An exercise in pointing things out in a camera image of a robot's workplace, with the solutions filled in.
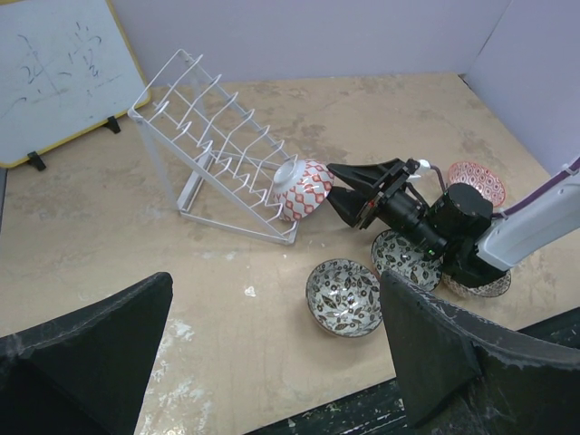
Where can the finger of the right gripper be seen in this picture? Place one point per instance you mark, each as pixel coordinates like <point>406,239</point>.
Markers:
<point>353,208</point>
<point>363,178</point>

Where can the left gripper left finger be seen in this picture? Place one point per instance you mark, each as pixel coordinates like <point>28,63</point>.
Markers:
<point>85,372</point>

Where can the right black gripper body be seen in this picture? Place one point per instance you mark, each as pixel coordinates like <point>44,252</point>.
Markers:
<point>399,205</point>

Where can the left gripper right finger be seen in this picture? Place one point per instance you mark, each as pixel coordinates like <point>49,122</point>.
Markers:
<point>460,373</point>

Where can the red white patterned bowl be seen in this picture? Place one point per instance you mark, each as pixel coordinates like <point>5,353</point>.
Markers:
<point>300,187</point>

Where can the pink dotted bowl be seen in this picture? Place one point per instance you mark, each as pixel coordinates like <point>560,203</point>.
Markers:
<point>489,185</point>

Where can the brown lattice pattern bowl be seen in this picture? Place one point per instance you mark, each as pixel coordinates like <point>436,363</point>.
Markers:
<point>494,289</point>

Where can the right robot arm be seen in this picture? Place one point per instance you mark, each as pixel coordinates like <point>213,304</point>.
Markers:
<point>475,244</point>

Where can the black floral bowl middle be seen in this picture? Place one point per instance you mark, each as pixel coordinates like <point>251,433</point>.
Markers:
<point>394,253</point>

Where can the black floral bowl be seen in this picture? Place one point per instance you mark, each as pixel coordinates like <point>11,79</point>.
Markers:
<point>343,296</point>
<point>394,253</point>

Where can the black floral bowl left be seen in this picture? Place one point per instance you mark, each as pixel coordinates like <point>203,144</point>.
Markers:
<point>343,296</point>

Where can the yellow framed whiteboard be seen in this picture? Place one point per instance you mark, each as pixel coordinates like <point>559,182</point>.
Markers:
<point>66,68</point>

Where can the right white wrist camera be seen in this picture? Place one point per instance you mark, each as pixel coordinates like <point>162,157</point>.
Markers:
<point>421,167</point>

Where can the white wire dish rack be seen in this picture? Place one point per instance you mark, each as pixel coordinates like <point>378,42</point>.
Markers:
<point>199,136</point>

